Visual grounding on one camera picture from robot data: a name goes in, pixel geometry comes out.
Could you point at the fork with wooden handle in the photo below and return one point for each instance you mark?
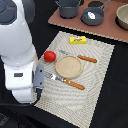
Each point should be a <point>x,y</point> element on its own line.
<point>71,83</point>

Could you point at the knife with wooden handle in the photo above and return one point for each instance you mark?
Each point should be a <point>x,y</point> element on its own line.
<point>80,56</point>

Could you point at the grey saucepan with handle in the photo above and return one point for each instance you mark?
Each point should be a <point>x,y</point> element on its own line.
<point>99,13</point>

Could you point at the white salt shaker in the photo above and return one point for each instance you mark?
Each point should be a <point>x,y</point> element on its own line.
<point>91,15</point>

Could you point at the round wooden plate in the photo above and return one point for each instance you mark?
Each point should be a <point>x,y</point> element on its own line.
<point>69,66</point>

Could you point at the yellow butter box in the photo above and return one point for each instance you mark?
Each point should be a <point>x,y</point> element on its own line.
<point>78,40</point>

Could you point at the red tomato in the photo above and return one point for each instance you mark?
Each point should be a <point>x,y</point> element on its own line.
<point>49,56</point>

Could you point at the brown stove board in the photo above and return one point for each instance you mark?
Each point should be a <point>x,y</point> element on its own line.
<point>108,28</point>

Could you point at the beige woven placemat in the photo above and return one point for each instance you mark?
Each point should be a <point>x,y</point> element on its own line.
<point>71,104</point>

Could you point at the cream bowl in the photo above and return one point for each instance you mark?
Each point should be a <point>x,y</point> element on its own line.
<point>122,14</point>

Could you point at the tall grey pot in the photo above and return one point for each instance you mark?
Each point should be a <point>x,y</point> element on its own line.
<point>68,8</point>

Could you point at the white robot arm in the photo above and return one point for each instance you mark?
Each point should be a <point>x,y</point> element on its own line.
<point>24,75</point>

